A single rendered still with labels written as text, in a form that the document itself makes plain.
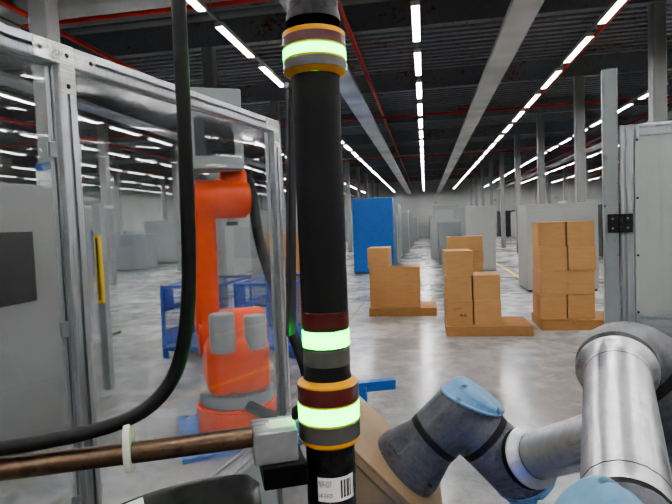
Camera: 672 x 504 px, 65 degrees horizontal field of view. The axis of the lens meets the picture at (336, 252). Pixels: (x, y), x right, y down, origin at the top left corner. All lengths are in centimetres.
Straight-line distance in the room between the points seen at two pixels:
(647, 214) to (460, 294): 591
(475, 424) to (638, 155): 133
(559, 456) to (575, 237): 756
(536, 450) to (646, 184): 131
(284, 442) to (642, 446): 33
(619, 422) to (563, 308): 801
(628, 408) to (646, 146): 162
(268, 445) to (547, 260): 813
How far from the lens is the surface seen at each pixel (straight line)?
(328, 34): 37
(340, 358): 37
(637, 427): 59
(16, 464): 40
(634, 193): 216
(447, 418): 111
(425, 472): 113
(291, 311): 38
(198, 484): 57
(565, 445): 100
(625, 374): 68
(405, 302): 964
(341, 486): 40
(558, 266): 848
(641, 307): 218
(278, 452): 38
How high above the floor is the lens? 169
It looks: 3 degrees down
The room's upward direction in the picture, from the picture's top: 2 degrees counter-clockwise
